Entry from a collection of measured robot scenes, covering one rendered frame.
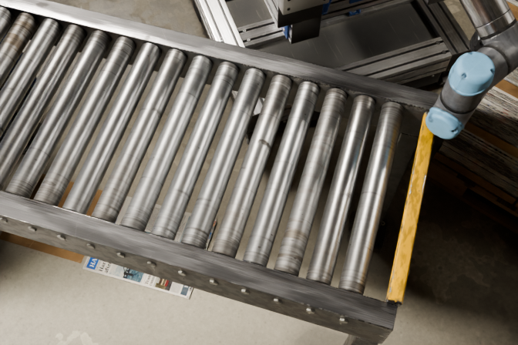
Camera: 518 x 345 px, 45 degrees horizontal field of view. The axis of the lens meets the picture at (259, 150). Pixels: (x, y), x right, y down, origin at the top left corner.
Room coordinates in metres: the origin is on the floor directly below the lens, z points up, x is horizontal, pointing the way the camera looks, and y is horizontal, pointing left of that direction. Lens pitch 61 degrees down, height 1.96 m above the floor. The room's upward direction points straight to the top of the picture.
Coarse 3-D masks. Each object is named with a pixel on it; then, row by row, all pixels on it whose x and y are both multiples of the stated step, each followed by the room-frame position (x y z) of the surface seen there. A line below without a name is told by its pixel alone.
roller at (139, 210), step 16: (192, 64) 0.87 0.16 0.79; (208, 64) 0.88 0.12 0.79; (192, 80) 0.82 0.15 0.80; (192, 96) 0.78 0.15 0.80; (176, 112) 0.74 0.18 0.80; (192, 112) 0.75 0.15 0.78; (176, 128) 0.70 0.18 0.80; (160, 144) 0.66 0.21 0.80; (176, 144) 0.66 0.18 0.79; (160, 160) 0.62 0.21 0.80; (144, 176) 0.58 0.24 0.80; (160, 176) 0.58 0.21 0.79; (144, 192) 0.54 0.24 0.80; (160, 192) 0.56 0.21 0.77; (128, 208) 0.51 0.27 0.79; (144, 208) 0.51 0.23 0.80; (128, 224) 0.47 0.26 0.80; (144, 224) 0.48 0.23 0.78
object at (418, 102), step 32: (0, 0) 1.06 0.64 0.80; (32, 0) 1.06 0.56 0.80; (128, 32) 0.96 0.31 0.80; (160, 32) 0.96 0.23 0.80; (128, 64) 0.96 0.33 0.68; (160, 64) 0.93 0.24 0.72; (256, 64) 0.87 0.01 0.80; (288, 64) 0.87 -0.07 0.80; (320, 96) 0.81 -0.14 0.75; (352, 96) 0.79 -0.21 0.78; (384, 96) 0.78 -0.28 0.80; (416, 96) 0.78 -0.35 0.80; (416, 128) 0.75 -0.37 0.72
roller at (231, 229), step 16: (272, 80) 0.83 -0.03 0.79; (288, 80) 0.83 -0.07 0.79; (272, 96) 0.78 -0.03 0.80; (288, 96) 0.80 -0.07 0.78; (272, 112) 0.74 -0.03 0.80; (256, 128) 0.70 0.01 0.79; (272, 128) 0.70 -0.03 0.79; (256, 144) 0.66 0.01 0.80; (272, 144) 0.67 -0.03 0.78; (256, 160) 0.62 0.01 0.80; (240, 176) 0.58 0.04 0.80; (256, 176) 0.58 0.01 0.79; (240, 192) 0.54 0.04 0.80; (256, 192) 0.55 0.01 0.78; (240, 208) 0.51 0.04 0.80; (224, 224) 0.47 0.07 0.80; (240, 224) 0.47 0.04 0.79; (224, 240) 0.44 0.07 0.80; (240, 240) 0.45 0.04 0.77
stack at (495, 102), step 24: (504, 96) 0.92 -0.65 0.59; (480, 120) 0.93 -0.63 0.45; (504, 120) 0.90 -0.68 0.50; (456, 144) 0.95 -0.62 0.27; (480, 144) 0.92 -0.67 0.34; (432, 168) 0.97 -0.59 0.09; (480, 168) 0.89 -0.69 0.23; (504, 168) 0.86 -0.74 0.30; (456, 192) 0.90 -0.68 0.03; (480, 192) 0.86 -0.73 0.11; (504, 216) 0.82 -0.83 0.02
